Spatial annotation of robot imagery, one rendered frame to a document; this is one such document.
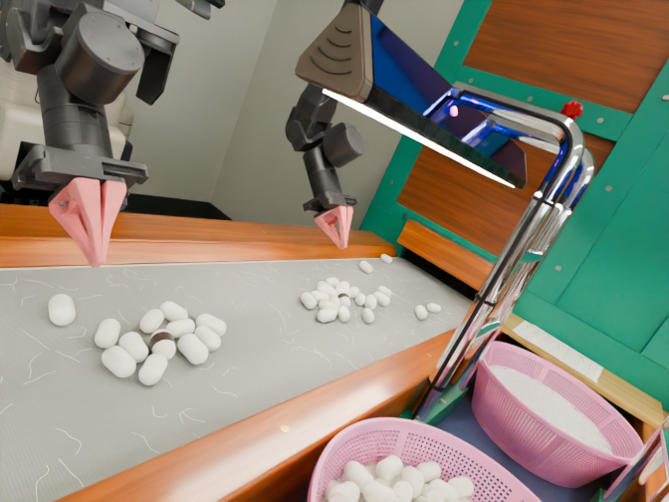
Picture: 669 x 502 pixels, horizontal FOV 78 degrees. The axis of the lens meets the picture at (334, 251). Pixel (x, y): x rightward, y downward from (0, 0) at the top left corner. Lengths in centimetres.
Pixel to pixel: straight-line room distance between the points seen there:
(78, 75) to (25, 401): 28
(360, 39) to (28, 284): 41
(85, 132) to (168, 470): 31
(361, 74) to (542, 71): 84
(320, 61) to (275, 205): 228
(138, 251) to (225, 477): 37
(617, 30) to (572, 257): 50
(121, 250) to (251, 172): 226
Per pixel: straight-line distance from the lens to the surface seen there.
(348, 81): 36
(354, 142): 79
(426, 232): 109
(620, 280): 107
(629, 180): 107
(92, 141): 47
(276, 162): 268
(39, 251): 58
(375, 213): 123
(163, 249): 65
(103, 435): 39
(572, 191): 66
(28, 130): 101
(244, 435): 37
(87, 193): 44
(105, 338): 45
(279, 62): 287
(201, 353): 45
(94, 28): 46
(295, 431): 40
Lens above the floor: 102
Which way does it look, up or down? 17 degrees down
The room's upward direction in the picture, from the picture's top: 24 degrees clockwise
